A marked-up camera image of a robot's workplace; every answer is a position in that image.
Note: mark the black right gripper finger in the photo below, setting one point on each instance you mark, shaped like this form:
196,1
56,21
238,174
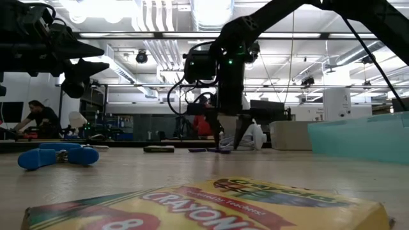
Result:
243,127
216,124

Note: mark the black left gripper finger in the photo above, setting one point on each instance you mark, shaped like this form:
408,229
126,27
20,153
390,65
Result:
86,68
80,49

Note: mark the small blue eraser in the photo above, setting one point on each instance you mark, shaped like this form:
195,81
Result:
197,150
225,151

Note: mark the yellow Crayola crayon box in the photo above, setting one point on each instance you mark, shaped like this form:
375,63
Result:
158,149
207,207

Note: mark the translucent teal plastic tray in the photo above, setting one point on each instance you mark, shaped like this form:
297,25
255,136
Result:
361,140

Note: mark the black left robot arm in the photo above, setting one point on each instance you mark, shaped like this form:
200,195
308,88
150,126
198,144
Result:
6,57

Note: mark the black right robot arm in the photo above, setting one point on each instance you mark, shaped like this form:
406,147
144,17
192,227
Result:
271,16

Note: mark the person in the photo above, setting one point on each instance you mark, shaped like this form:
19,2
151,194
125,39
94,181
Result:
201,126
44,119

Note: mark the white lamp with black rim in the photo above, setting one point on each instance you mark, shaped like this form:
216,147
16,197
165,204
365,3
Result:
257,137

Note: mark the black ceiling spotlight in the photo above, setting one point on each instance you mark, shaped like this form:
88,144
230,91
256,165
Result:
369,59
141,57
308,81

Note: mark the white box-shaped device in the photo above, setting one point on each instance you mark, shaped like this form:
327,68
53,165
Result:
335,102

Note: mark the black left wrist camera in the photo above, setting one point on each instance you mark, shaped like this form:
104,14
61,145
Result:
35,22

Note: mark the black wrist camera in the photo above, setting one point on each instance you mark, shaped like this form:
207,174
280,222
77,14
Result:
199,67
35,22

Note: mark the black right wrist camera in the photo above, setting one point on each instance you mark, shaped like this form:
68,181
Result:
199,67

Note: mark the black wall screen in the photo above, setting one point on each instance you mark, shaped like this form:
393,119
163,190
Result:
11,111

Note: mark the black aluminium table frame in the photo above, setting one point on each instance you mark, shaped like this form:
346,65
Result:
121,144

